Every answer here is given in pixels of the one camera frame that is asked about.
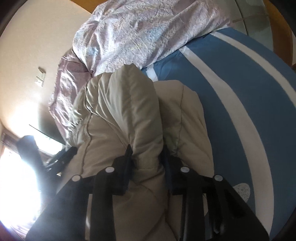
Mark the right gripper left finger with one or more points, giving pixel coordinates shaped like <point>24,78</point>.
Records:
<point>83,199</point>

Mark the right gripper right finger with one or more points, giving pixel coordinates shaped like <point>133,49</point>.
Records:
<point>209,201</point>

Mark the beige puffer jacket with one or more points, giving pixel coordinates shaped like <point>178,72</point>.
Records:
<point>125,108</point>

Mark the blue striped bed sheet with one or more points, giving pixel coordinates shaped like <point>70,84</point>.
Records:
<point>248,96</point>

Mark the lilac floral duvet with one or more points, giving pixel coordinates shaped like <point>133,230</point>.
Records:
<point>71,76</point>

